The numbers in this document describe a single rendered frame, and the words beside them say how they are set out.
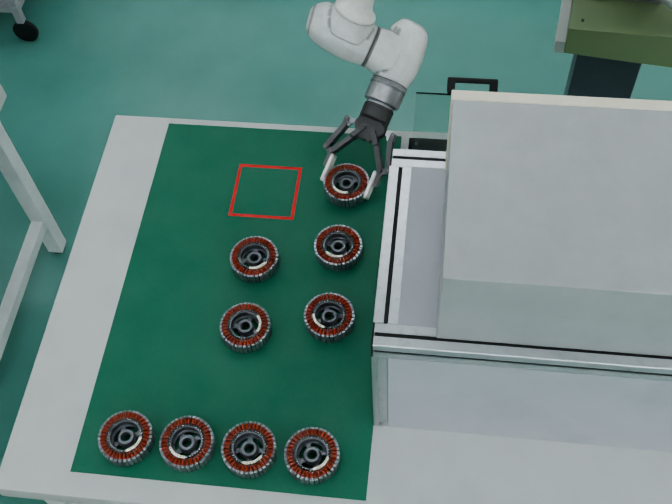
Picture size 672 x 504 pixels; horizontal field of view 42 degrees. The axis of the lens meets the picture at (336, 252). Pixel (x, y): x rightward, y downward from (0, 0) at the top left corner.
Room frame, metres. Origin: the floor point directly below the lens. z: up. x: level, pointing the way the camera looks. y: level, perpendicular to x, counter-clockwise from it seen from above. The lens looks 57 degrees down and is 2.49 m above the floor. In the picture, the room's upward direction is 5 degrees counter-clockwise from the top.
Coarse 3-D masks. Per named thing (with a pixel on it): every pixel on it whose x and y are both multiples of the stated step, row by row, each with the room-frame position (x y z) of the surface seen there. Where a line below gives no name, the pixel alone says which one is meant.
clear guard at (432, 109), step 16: (416, 96) 1.30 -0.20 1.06; (432, 96) 1.30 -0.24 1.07; (448, 96) 1.29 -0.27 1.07; (416, 112) 1.26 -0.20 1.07; (432, 112) 1.25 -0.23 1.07; (448, 112) 1.25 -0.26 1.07; (416, 128) 1.21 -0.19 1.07; (432, 128) 1.21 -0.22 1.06; (416, 144) 1.17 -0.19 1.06; (432, 144) 1.16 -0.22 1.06
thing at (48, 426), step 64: (128, 128) 1.57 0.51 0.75; (320, 128) 1.51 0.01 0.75; (128, 192) 1.36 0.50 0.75; (128, 256) 1.17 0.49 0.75; (64, 320) 1.01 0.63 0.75; (64, 384) 0.85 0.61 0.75; (64, 448) 0.70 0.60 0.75; (384, 448) 0.64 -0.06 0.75; (448, 448) 0.63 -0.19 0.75; (512, 448) 0.61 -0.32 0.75; (576, 448) 0.60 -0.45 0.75
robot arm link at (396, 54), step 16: (384, 32) 1.56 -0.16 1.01; (400, 32) 1.56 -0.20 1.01; (416, 32) 1.55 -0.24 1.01; (384, 48) 1.52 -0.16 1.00; (400, 48) 1.52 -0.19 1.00; (416, 48) 1.52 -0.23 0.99; (368, 64) 1.51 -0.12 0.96; (384, 64) 1.49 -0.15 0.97; (400, 64) 1.49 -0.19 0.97; (416, 64) 1.50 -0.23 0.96; (400, 80) 1.47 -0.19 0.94
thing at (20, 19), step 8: (0, 0) 2.80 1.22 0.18; (8, 0) 2.76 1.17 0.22; (16, 0) 2.77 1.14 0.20; (24, 0) 2.82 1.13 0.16; (0, 8) 2.76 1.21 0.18; (8, 8) 2.75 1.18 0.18; (16, 8) 2.75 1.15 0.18; (16, 16) 2.76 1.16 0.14; (24, 16) 2.78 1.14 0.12; (16, 24) 2.77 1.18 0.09; (24, 24) 2.76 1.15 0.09; (32, 24) 2.77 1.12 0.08; (16, 32) 2.77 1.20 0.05; (24, 32) 2.76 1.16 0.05; (32, 32) 2.75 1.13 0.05; (24, 40) 2.76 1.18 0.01; (32, 40) 2.76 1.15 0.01
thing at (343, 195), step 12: (336, 168) 1.34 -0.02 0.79; (348, 168) 1.34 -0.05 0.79; (360, 168) 1.34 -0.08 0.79; (324, 180) 1.31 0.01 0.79; (336, 180) 1.32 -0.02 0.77; (348, 180) 1.31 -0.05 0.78; (360, 180) 1.30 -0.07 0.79; (324, 192) 1.29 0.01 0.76; (336, 192) 1.27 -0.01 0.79; (348, 192) 1.27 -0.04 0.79; (360, 192) 1.26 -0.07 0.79; (336, 204) 1.25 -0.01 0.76; (348, 204) 1.25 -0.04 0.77
